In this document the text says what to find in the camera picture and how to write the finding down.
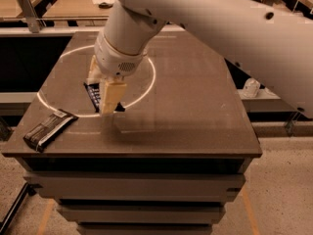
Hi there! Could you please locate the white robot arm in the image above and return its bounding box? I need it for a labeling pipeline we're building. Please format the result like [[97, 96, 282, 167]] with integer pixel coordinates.
[[87, 0, 313, 118]]

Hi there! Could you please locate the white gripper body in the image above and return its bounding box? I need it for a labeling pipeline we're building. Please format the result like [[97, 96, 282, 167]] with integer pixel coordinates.
[[94, 30, 143, 76]]

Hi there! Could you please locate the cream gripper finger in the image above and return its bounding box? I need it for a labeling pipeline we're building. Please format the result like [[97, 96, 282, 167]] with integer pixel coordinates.
[[86, 55, 103, 85], [99, 77, 127, 115]]

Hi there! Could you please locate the metal bracket left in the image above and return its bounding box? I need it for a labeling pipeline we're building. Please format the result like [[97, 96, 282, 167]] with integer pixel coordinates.
[[17, 0, 41, 33]]

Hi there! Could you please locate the clear sanitizer bottle left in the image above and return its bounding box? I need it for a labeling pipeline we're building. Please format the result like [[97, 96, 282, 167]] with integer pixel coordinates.
[[243, 78, 260, 98]]

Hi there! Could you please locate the grey drawer cabinet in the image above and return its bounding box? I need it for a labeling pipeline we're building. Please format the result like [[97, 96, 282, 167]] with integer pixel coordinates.
[[16, 157, 253, 235]]

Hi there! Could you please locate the black rxbar chocolate packet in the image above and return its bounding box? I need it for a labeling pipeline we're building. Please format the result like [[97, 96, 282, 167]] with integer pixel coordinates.
[[23, 109, 78, 153]]

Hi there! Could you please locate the blue rxbar blueberry packet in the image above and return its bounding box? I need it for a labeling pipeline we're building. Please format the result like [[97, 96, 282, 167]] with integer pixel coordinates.
[[84, 83, 124, 113]]

